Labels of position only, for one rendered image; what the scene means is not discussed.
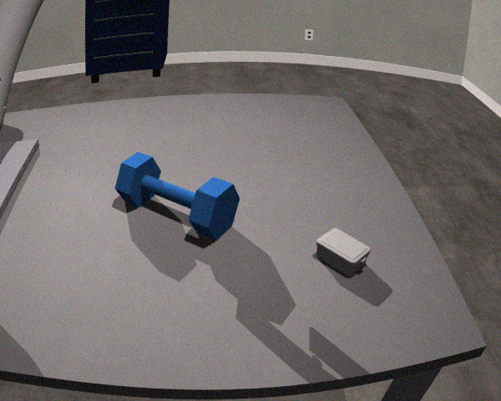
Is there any blue hexagonal dumbbell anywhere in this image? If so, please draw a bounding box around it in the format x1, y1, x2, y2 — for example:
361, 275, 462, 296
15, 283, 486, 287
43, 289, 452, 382
115, 152, 240, 241

